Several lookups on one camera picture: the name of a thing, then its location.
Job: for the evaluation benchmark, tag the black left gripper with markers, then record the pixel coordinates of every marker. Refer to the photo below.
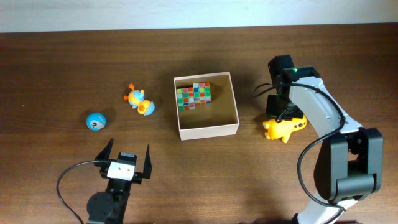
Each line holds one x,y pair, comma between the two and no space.
147,170

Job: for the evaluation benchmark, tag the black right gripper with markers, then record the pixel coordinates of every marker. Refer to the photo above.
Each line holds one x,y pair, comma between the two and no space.
280,112

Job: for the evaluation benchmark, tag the orange pig toy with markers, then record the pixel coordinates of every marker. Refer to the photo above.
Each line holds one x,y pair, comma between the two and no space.
283,129

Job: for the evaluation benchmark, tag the beige cardboard box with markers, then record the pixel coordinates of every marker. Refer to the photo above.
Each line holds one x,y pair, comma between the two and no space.
218,118

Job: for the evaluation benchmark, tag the orange and blue duck toy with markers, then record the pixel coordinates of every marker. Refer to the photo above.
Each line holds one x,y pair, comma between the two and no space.
137,101

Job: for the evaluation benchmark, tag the rubiks cube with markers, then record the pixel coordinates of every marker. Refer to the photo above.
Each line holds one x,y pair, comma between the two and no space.
185,99
202,93

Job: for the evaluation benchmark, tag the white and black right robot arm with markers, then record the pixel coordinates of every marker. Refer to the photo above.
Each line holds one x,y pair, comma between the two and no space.
349,164

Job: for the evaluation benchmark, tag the blue ball toy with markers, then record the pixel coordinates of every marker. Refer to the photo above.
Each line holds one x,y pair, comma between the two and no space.
96,121

